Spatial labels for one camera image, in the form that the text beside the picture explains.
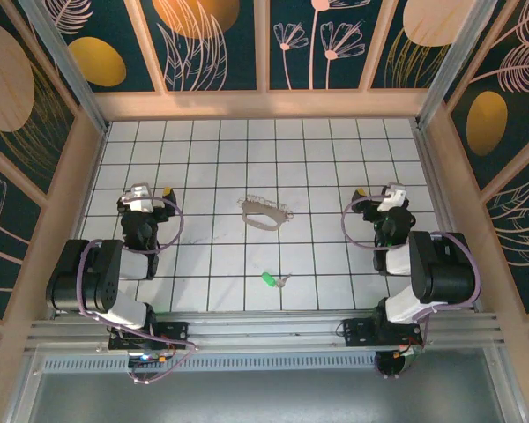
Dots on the clear plastic bag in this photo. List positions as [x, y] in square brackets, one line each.
[264, 208]

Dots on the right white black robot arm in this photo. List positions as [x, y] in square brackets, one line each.
[441, 264]

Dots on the brushed metal shelf panel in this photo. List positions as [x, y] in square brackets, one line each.
[264, 396]

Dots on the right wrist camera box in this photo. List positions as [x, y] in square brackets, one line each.
[392, 196]

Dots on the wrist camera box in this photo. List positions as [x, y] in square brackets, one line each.
[136, 199]
[392, 196]

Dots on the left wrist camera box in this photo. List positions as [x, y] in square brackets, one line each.
[136, 199]

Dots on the aluminium side rail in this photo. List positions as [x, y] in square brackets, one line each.
[433, 176]

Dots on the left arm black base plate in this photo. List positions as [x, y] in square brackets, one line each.
[172, 331]

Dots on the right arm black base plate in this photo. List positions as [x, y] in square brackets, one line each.
[357, 331]

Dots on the long aluminium base rail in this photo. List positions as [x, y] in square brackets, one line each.
[264, 330]

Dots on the aluminium frame post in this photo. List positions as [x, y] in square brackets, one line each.
[72, 75]
[453, 66]

